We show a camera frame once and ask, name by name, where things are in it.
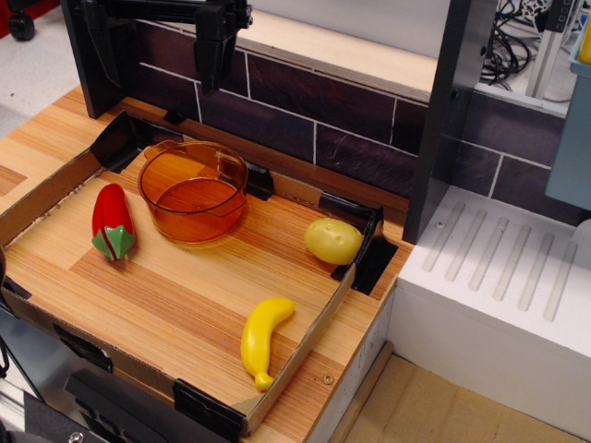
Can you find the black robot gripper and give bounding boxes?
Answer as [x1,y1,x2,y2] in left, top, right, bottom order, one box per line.
[80,0,253,96]

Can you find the yellow plastic toy banana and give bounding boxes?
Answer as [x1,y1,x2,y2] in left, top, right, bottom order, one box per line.
[240,297,296,391]

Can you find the cardboard fence with black tape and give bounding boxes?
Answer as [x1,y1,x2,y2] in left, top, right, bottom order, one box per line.
[1,101,406,442]

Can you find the orange transparent plastic pot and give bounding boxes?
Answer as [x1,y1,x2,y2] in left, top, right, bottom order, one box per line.
[138,140,248,245]

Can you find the black caster wheel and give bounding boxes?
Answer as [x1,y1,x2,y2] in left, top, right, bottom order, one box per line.
[8,12,35,42]

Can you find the red toy chili pepper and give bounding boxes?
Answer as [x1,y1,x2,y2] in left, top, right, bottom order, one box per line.
[91,184,136,261]

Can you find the yellow toy potato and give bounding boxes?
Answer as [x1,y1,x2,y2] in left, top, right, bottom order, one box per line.
[304,218,364,265]

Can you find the white toy sink drainboard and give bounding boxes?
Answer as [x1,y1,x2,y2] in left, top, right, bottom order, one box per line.
[389,188,590,439]

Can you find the teal plastic bin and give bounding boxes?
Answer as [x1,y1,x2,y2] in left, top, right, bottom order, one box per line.
[546,18,590,210]

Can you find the dark grey vertical post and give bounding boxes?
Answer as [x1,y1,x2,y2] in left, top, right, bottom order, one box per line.
[403,0,497,244]

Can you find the tangled black cables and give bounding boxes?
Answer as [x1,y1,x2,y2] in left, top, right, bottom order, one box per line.
[479,0,550,89]

